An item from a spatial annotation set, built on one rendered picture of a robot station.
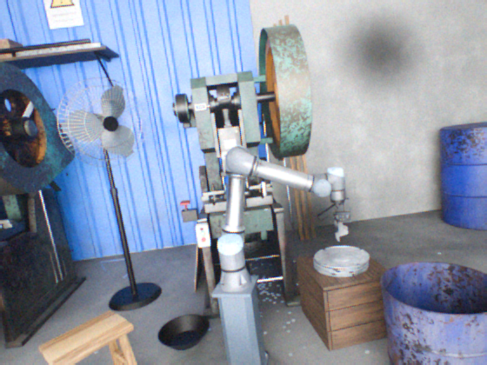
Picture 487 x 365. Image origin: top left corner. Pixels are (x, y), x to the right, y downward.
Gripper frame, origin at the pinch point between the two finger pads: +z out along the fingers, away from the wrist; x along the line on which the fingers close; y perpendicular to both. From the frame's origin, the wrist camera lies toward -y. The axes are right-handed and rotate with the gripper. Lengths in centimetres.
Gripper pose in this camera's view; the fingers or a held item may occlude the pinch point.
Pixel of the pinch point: (336, 237)
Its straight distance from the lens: 180.8
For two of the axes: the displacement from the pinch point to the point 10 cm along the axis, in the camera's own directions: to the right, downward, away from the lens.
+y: 9.6, -0.8, -2.6
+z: 1.4, 9.7, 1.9
